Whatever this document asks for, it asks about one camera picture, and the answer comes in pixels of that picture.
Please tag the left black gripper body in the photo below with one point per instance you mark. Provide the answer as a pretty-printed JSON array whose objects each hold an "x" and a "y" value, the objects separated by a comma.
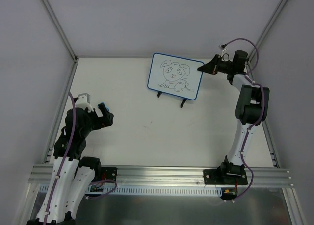
[{"x": 102, "y": 117}]

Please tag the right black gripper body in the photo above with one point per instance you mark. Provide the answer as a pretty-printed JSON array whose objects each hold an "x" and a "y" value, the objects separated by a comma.
[{"x": 217, "y": 66}]

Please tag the blue-framed whiteboard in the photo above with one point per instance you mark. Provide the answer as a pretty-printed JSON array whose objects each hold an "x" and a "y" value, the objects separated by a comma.
[{"x": 175, "y": 76}]

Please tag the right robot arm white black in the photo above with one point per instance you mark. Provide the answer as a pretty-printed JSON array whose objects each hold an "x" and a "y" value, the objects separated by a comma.
[{"x": 251, "y": 110}]

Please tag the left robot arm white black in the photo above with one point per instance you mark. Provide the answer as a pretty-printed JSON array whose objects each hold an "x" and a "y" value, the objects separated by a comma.
[{"x": 72, "y": 173}]

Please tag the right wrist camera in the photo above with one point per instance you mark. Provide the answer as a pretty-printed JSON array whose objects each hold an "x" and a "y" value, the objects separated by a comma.
[{"x": 223, "y": 49}]

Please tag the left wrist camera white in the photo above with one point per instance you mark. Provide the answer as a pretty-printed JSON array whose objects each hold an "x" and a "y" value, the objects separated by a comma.
[{"x": 83, "y": 102}]

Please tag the left side table rail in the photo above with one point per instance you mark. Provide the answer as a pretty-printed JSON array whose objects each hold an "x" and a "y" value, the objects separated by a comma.
[{"x": 60, "y": 109}]

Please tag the table rail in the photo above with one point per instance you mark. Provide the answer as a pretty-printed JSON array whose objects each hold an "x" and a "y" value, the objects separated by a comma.
[
  {"x": 60, "y": 109},
  {"x": 262, "y": 152}
]

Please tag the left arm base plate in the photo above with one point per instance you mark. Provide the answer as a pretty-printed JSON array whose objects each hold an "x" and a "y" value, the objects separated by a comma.
[{"x": 109, "y": 173}]

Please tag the wire whiteboard stand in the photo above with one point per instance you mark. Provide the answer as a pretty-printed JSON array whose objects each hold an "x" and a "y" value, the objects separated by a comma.
[{"x": 183, "y": 100}]

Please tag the aluminium front rail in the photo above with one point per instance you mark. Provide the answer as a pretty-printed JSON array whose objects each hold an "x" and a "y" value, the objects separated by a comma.
[{"x": 193, "y": 176}]

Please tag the white slotted cable duct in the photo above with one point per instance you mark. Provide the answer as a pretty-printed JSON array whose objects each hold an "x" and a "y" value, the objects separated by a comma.
[{"x": 150, "y": 190}]

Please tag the right aluminium frame post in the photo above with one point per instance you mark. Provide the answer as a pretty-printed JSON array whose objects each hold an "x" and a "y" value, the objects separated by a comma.
[{"x": 270, "y": 23}]

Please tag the aluminium frame post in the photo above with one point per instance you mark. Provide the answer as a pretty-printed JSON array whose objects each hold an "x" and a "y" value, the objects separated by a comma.
[
  {"x": 52, "y": 16},
  {"x": 270, "y": 23}
]

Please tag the right side table rail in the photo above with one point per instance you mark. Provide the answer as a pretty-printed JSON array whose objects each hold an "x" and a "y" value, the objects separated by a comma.
[{"x": 262, "y": 152}]

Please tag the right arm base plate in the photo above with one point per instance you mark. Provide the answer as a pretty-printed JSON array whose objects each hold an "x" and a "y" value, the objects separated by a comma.
[{"x": 215, "y": 177}]

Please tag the left aluminium frame post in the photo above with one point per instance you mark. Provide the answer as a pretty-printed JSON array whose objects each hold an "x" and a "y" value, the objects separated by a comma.
[{"x": 52, "y": 16}]

